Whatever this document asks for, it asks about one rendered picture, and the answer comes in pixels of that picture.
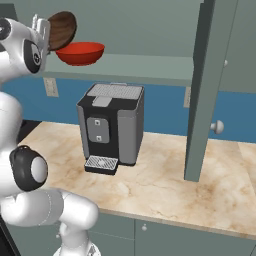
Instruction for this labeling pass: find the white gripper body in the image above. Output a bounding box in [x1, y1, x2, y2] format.
[31, 13, 52, 56]

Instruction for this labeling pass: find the brown wooden bowl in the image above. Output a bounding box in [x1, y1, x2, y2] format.
[47, 10, 78, 52]

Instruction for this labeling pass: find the red bowl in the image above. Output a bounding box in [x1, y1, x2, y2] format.
[54, 41, 106, 67]

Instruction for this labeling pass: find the grey-green open cabinet door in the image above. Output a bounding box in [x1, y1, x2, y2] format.
[183, 0, 240, 183]

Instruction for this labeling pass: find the grey-green closed cabinet door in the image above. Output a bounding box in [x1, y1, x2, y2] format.
[217, 0, 256, 95]

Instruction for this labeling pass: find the grey-green base cabinet door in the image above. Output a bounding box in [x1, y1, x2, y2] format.
[85, 211, 136, 256]
[134, 218, 256, 256]

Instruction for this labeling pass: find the black hob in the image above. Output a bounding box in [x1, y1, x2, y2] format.
[15, 119, 43, 145]

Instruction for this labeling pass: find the black and grey coffee machine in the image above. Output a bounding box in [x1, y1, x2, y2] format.
[76, 82, 146, 177]

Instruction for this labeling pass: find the white round door knob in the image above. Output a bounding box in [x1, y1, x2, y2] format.
[209, 119, 225, 136]

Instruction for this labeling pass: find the white wall outlet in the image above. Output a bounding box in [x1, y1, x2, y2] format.
[182, 85, 193, 109]
[42, 76, 60, 99]

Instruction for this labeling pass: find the grey-green open wall cabinet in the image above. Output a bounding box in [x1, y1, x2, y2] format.
[13, 0, 205, 88]

